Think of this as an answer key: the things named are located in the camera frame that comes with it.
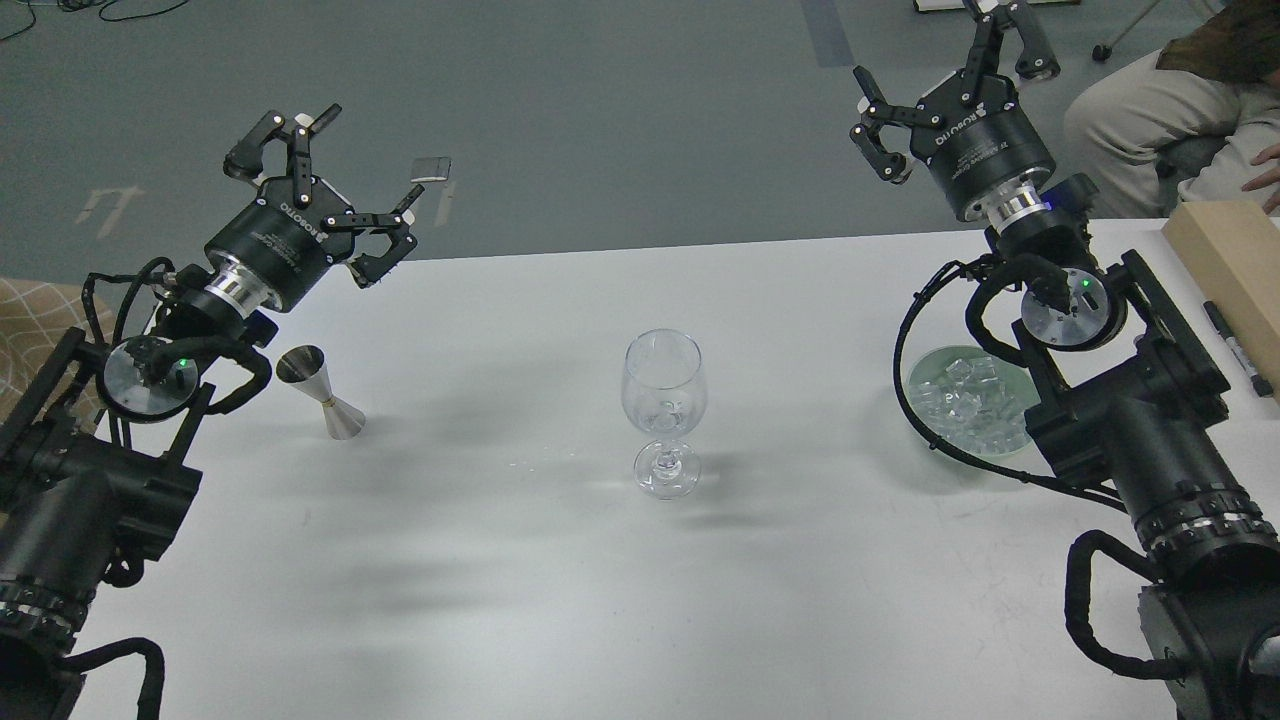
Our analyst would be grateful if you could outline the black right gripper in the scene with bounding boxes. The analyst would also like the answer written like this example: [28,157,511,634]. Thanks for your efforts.
[849,0,1061,223]

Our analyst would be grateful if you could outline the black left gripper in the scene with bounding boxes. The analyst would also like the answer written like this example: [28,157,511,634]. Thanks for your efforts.
[205,104,425,313]

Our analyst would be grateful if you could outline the steel cocktail jigger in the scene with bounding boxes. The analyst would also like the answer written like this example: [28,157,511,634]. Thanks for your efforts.
[275,345,367,439]

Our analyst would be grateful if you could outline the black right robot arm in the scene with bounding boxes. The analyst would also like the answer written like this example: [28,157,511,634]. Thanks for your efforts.
[850,1,1279,719]

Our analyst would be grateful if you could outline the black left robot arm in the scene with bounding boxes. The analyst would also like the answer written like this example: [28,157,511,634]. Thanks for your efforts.
[1,105,425,719]

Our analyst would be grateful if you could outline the green bowl of ice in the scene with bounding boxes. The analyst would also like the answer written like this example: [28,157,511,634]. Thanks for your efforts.
[904,345,1039,460]

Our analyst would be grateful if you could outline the clear wine glass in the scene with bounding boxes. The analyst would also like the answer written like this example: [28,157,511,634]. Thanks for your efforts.
[620,328,708,501]

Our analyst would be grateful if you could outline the person's hand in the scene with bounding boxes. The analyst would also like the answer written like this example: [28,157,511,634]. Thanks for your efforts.
[1240,143,1279,215]

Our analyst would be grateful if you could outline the grey floor plate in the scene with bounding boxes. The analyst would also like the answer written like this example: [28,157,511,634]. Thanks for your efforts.
[410,156,452,184]

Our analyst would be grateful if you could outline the seated person beige trousers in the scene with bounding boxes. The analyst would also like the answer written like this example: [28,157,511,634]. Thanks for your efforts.
[1064,1,1279,219]

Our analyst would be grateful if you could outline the beige checked cloth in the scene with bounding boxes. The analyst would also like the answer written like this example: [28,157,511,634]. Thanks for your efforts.
[1,277,116,436]

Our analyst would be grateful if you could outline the wooden block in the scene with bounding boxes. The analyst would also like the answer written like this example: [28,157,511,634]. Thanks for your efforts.
[1164,201,1279,389]

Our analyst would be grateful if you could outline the black marker pen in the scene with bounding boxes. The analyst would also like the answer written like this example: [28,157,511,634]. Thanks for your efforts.
[1202,300,1274,398]

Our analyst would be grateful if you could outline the black floor cable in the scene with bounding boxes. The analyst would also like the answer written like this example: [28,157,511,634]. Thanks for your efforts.
[0,0,191,44]

